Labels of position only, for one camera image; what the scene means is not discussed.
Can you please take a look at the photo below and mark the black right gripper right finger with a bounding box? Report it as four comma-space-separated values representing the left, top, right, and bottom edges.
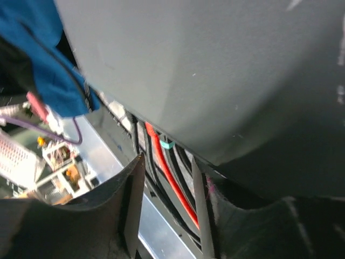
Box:
192, 159, 344, 258

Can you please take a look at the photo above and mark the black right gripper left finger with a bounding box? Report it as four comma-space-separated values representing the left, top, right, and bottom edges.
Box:
1, 155, 146, 258

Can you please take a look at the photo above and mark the red ethernet cable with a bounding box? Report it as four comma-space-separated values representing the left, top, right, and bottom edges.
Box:
144, 121, 201, 230

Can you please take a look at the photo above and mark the dark grey network switch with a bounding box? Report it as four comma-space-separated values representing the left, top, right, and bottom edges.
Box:
56, 1, 344, 199

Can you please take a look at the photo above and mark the blue and black jacket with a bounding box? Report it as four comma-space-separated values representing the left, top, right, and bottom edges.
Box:
1, 1, 100, 118

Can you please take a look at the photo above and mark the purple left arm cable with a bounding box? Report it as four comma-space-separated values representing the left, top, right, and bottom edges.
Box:
0, 115, 83, 145

